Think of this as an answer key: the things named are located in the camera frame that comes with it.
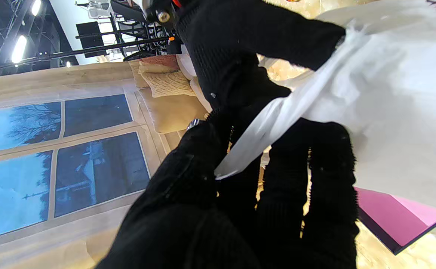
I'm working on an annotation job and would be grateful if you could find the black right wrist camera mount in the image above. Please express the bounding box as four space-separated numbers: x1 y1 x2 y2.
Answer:
145 0 178 26

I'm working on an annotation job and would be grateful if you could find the black gift box pink inside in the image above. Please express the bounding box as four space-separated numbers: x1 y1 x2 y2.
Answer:
354 186 436 256

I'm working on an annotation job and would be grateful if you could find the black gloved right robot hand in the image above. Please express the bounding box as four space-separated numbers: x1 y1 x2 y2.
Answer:
175 0 347 112

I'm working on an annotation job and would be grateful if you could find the white plastic bag orange print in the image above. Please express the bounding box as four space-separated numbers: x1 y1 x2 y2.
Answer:
214 0 436 214

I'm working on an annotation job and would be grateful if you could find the black truss bar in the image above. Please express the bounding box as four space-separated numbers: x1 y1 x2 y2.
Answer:
0 35 174 74

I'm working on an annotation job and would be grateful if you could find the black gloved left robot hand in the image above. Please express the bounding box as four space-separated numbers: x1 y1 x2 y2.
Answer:
95 108 360 269

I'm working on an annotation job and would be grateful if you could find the black square panel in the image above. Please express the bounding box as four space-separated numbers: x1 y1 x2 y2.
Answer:
76 21 105 59

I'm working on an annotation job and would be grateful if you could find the printed living room backdrop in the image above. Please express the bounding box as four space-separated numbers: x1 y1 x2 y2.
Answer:
0 55 213 269

